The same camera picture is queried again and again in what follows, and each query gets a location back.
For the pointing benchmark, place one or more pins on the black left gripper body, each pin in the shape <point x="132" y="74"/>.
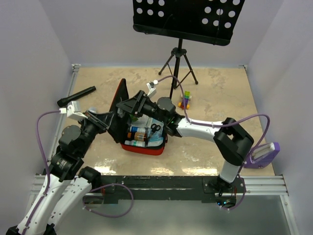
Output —
<point x="91" y="129"/>

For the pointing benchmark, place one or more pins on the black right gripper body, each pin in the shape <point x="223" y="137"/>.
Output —
<point x="145" y="106"/>

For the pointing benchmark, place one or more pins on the green pill blister pack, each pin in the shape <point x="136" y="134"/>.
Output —
<point x="133" y="119"/>

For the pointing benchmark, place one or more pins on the white gauze plastic bag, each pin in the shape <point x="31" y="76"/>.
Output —
<point x="144" y="121"/>

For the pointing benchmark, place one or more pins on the red black medicine kit case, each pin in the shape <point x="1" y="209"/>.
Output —
<point x="119" y="127"/>

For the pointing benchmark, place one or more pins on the black handled scissors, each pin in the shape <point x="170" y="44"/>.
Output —
<point x="154" y="128"/>

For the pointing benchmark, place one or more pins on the white blue medicine bottle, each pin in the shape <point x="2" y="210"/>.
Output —
<point x="135" y="129"/>

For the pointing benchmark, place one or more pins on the brown medicine bottle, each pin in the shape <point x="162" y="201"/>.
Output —
<point x="137" y="136"/>

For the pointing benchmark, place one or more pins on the blue medical pouch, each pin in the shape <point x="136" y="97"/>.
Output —
<point x="157" y="138"/>

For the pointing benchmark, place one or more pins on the white green medicine bottle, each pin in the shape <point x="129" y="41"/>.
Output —
<point x="135" y="143"/>

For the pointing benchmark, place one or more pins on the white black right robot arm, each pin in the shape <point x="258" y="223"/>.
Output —
<point x="232" y="140"/>

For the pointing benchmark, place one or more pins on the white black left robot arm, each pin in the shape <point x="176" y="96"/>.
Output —
<point x="66" y="182"/>

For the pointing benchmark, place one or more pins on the black flashlight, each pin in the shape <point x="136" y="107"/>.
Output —
<point x="63" y="102"/>

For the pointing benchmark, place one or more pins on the colourful toy block car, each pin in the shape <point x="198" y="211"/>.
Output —
<point x="185" y="99"/>

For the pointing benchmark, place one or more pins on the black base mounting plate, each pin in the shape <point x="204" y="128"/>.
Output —
<point x="206" y="189"/>

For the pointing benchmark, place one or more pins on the black music stand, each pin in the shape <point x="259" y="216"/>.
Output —
<point x="205" y="21"/>

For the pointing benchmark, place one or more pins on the purple white device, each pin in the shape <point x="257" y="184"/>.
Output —
<point x="262" y="156"/>

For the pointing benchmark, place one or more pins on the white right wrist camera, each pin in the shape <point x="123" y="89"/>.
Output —
<point x="151" y="88"/>

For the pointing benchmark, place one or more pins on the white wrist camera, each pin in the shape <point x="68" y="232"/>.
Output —
<point x="151" y="88"/>
<point x="73" y="111"/>

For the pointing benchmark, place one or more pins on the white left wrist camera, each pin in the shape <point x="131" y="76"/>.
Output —
<point x="73" y="111"/>

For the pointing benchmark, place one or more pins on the aluminium frame rail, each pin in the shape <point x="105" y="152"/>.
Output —
<point x="61" y="118"/>

